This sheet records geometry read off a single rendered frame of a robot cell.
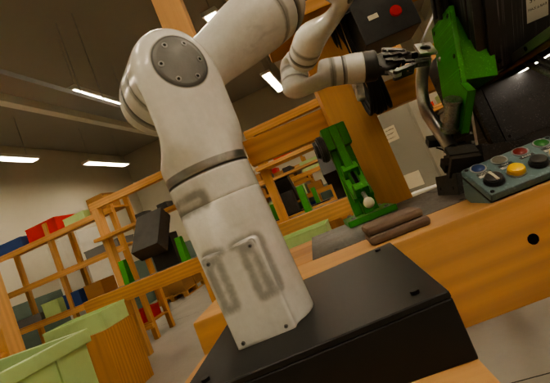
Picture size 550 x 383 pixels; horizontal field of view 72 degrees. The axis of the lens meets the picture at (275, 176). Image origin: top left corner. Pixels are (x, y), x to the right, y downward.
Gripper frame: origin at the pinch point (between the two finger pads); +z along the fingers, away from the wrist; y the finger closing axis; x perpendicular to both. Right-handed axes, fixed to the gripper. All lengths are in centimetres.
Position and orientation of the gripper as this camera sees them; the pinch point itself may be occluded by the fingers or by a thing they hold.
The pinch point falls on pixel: (421, 58)
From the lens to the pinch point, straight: 103.8
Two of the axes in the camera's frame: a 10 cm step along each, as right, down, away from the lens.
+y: -0.2, -6.8, 7.4
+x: 1.5, 7.2, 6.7
